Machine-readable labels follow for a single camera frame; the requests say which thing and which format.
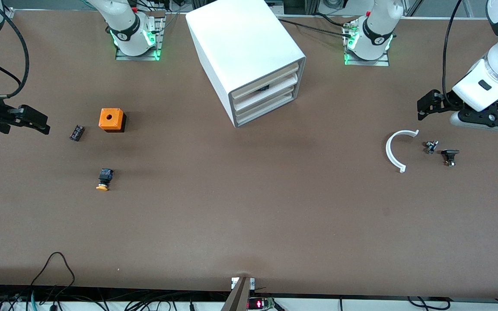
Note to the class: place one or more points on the orange button enclosure box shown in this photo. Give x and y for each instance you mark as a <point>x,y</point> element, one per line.
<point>110,119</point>

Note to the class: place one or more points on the small metal switch part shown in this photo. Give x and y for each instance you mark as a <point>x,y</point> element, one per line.
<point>431,147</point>

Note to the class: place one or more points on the metal camera mount beam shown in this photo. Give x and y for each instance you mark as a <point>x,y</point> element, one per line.
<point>238,298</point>

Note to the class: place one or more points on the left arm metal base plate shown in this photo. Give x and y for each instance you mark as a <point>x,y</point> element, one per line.
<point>383,61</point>

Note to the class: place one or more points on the small black switch part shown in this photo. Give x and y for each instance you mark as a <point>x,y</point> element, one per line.
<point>450,154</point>

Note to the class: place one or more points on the yellow mushroom push button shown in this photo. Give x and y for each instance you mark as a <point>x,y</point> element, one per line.
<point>104,178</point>

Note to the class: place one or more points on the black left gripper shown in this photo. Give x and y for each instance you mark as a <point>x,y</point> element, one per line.
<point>442,102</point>

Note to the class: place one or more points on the white curved plastic arc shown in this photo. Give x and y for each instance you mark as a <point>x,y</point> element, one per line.
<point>389,152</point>

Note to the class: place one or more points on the aluminium frame profile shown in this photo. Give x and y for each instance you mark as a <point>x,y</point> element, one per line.
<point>10,13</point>
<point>414,7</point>

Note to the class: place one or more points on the small device with red display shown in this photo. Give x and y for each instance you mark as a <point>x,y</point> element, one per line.
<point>258,304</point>

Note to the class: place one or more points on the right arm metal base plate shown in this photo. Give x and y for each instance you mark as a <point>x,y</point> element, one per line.
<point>156,47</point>

